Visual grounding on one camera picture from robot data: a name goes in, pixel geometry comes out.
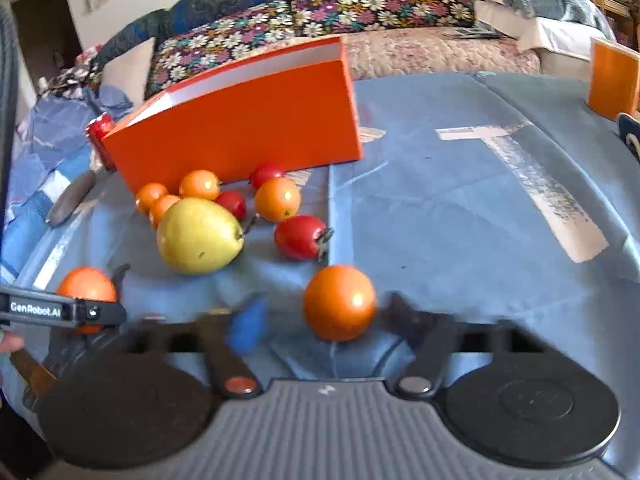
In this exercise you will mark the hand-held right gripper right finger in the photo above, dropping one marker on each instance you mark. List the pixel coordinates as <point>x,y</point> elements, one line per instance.
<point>400,317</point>

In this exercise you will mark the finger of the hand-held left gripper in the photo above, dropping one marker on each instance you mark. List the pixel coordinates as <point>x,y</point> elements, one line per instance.
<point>80,345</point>
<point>118,285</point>

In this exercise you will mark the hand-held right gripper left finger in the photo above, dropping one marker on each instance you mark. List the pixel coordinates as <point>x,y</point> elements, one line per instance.
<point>247,327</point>

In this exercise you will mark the large orange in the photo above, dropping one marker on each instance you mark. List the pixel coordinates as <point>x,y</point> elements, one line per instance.
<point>85,285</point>
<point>340,302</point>

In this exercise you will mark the orange tomato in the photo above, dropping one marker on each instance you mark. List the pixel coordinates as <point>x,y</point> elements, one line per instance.
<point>161,208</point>
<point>199,185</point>
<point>149,195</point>

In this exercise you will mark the yellow pear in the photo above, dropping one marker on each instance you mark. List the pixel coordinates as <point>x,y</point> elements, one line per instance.
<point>197,237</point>

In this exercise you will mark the red cherry tomato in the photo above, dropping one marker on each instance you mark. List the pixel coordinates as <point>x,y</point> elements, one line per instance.
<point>232,204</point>
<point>266,175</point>
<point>300,236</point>

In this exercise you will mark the small mandarin orange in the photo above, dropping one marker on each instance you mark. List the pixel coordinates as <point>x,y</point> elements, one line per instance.
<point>277,200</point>

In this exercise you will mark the orange cardboard box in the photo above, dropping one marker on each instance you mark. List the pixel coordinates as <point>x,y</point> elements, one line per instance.
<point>240,130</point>

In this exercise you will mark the person's left hand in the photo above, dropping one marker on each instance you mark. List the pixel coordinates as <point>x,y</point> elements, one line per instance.
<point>10,343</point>

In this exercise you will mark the blue tablecloth with white print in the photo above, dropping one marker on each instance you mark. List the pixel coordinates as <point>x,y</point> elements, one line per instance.
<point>450,210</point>

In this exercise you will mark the red soda can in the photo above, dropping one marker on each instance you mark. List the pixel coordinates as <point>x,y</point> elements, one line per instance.
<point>97,132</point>

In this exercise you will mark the blue bedsheet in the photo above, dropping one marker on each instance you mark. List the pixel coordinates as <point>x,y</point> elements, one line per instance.
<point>45,135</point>

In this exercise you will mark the beige cushion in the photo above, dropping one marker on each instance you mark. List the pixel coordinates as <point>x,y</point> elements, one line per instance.
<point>130,70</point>

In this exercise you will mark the colourful patterned cloth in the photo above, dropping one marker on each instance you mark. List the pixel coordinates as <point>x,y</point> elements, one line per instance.
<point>75,72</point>

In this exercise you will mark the dark wooden door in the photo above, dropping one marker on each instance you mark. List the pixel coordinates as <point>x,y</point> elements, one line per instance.
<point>45,35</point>

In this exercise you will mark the floral cushion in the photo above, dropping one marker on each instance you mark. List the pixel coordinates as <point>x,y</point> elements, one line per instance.
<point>380,0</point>
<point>210,40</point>

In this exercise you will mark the quilted pink sofa cover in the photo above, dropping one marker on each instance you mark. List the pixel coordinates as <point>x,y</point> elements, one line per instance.
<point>425,55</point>

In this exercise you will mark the magazine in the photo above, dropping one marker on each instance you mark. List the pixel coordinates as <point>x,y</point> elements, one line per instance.
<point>472,33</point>

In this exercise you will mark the dark blue white object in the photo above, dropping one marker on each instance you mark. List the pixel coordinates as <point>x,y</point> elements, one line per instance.
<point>629,132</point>

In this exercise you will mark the orange cup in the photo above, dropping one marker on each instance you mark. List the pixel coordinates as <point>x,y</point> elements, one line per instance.
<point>612,80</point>

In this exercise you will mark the white pillow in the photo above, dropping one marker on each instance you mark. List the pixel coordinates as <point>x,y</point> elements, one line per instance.
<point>550,35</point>

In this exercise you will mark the white wall switch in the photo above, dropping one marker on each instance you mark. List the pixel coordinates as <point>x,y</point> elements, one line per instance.
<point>97,1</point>

